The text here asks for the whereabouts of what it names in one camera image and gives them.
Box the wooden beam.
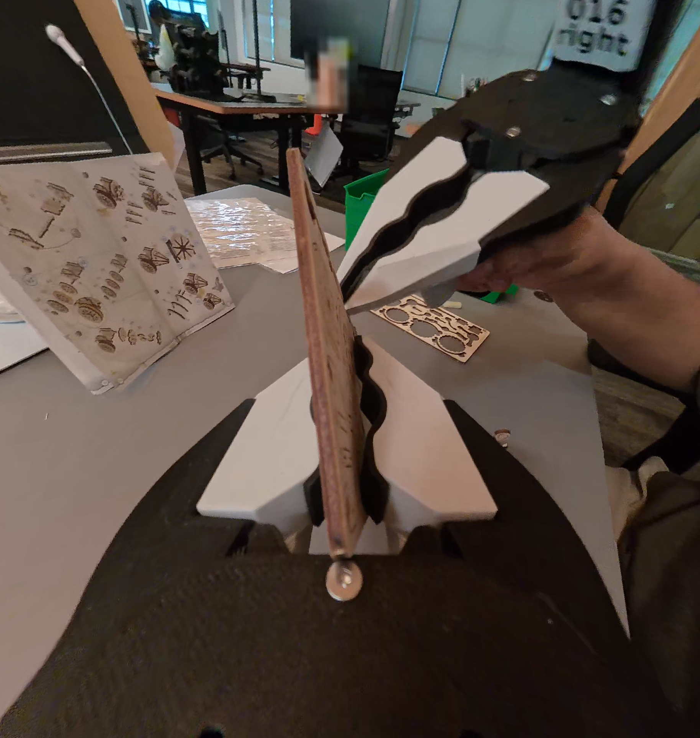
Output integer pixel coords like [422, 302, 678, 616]
[595, 0, 700, 209]

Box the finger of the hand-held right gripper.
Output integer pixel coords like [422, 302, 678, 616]
[334, 137, 473, 286]
[346, 172, 550, 317]

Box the grey flat board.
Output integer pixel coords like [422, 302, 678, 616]
[305, 123, 346, 189]

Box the plastic-wrapped paper sheet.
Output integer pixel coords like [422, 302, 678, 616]
[185, 196, 346, 276]

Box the tan wooden panel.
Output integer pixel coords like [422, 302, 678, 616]
[74, 0, 178, 172]

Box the black panel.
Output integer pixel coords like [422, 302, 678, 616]
[0, 0, 149, 166]

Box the white gooseneck microphone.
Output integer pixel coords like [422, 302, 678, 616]
[44, 23, 135, 156]

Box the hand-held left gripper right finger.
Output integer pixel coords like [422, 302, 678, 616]
[356, 336, 499, 554]

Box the grey desk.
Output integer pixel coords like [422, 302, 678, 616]
[0, 184, 630, 733]

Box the wooden sheet with round holes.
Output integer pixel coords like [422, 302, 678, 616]
[372, 293, 493, 365]

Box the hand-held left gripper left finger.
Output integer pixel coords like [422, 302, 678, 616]
[197, 359, 328, 554]

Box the green plastic bin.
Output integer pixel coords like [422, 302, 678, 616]
[343, 168, 521, 306]

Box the black monitor screen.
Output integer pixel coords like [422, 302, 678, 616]
[289, 0, 391, 71]

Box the printed instruction booklet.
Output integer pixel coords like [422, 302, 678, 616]
[0, 150, 236, 397]

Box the person's leg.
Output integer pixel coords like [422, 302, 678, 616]
[606, 454, 672, 544]

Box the wooden office table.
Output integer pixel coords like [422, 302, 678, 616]
[153, 85, 311, 198]

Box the person's torso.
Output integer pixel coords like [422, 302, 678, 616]
[615, 473, 700, 738]

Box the person's right hand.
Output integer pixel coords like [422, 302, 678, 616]
[459, 208, 623, 315]

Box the wooden sheet with wheel parts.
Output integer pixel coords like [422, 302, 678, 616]
[284, 148, 369, 559]

